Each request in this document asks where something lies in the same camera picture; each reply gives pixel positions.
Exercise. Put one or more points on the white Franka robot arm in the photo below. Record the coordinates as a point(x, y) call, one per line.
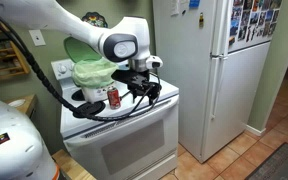
point(50, 16)

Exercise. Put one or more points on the wooden side table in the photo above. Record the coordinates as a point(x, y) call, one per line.
point(29, 103)

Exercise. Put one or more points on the white bin with green lid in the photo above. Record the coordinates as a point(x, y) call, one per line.
point(94, 95)

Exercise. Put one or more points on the wooden spice rack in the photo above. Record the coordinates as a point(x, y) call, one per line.
point(4, 63)

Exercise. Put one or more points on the small black coil burner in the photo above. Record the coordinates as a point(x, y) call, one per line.
point(92, 107)

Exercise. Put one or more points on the white wall switch plate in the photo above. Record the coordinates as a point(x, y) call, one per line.
point(37, 37)

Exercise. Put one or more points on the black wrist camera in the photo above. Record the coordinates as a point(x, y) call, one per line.
point(120, 75)

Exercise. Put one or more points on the wooden robot platform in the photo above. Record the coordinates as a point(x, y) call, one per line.
point(72, 166)

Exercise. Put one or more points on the red soda can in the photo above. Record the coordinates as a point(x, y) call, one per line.
point(113, 98)

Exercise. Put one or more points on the white electric stove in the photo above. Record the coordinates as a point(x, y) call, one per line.
point(134, 146)

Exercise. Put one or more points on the photo collage on refrigerator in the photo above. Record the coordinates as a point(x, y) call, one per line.
point(254, 20)

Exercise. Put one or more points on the white paper on refrigerator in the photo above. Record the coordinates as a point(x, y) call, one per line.
point(174, 7)

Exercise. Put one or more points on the grey floor rug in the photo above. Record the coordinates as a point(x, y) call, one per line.
point(280, 165)

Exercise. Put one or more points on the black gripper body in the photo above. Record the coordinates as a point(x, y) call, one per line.
point(140, 79)

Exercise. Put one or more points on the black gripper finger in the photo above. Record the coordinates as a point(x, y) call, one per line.
point(154, 93)
point(134, 93)

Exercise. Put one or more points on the white round dish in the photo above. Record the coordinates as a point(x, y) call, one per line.
point(16, 103)

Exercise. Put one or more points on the colourful decorative wall plate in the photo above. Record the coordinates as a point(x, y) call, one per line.
point(95, 19)

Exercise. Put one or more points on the white refrigerator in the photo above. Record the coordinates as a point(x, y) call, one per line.
point(190, 83)

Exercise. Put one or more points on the yellow refrigerator magnet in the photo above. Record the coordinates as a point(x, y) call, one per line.
point(201, 20)

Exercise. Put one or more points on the blue paper on refrigerator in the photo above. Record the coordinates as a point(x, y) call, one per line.
point(194, 3)

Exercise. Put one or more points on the large black coil burner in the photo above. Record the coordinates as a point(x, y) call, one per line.
point(77, 95)

